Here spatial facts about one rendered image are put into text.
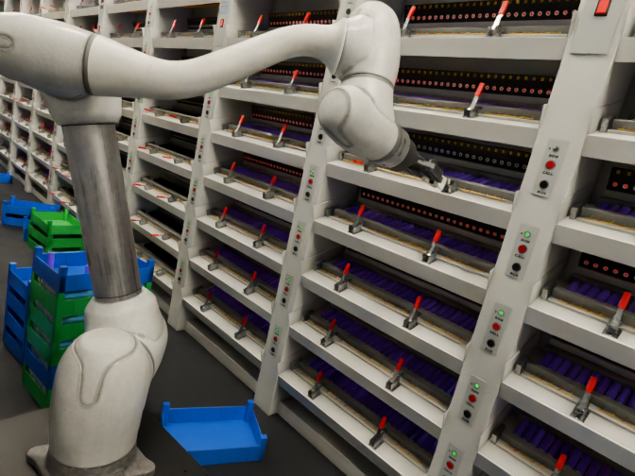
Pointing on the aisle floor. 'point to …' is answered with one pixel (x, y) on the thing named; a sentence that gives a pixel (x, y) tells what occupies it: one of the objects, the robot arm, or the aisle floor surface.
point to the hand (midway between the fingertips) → (434, 178)
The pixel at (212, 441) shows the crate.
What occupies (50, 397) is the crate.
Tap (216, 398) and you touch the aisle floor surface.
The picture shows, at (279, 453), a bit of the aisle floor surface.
